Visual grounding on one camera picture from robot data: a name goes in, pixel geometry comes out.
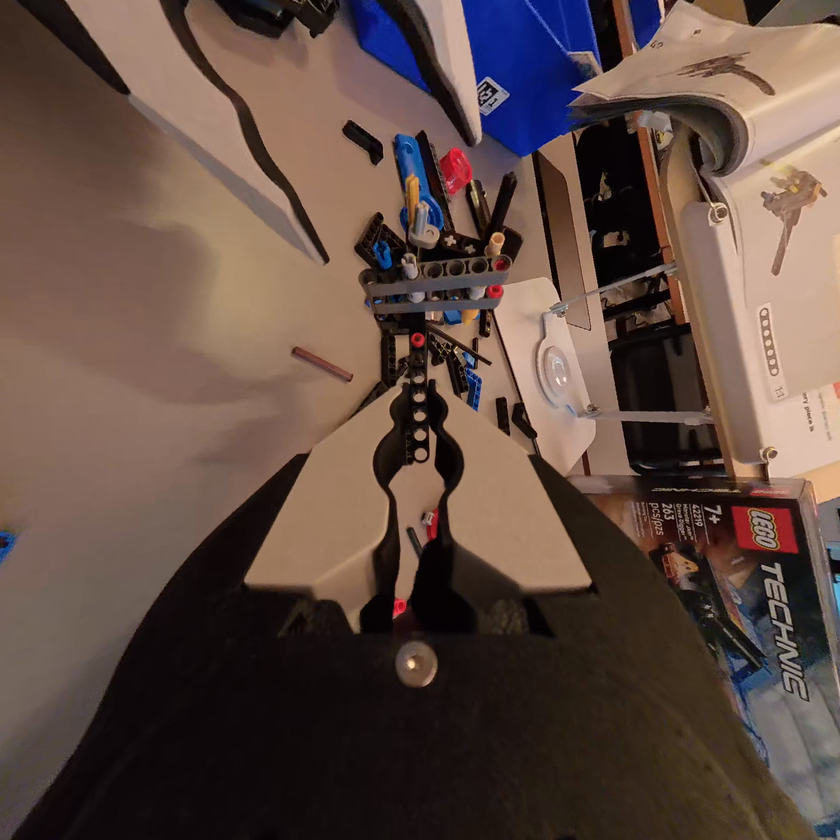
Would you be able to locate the red toy wheel hub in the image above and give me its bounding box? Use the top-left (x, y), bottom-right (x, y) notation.
top-left (438, 150), bottom-right (473, 194)

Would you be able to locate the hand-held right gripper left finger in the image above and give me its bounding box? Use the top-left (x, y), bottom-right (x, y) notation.
top-left (243, 386), bottom-right (403, 632)

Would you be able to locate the heap of black blue beams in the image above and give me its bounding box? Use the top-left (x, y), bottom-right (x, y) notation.
top-left (354, 131), bottom-right (547, 454)

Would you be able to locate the instruction booklet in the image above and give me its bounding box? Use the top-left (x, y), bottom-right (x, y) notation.
top-left (567, 0), bottom-right (840, 480)

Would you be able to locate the blue long toy panel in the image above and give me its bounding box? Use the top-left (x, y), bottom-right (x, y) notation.
top-left (392, 133), bottom-right (437, 224)

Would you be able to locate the blue storage bin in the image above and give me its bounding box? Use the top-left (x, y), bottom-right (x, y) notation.
top-left (351, 0), bottom-right (601, 158)

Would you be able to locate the grey desk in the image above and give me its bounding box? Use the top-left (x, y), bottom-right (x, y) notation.
top-left (0, 0), bottom-right (634, 756)

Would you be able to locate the toy brick assembly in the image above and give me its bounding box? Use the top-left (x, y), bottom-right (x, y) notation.
top-left (357, 174), bottom-right (526, 463)

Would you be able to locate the black building toy box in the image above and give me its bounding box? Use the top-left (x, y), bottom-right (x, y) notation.
top-left (571, 476), bottom-right (840, 840)

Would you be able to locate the brown toy axle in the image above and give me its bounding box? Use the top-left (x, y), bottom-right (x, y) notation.
top-left (290, 346), bottom-right (355, 383)

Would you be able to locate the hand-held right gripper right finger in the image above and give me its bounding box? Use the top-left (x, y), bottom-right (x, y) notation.
top-left (419, 382), bottom-right (595, 632)

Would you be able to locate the black small toy beam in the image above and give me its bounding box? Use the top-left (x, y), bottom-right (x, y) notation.
top-left (341, 119), bottom-right (385, 166)

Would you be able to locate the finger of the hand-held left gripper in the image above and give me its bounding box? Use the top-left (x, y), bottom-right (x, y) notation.
top-left (64, 0), bottom-right (330, 266)
top-left (379, 0), bottom-right (484, 148)

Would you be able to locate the white book stand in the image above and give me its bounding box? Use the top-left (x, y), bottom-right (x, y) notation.
top-left (492, 0), bottom-right (782, 483)

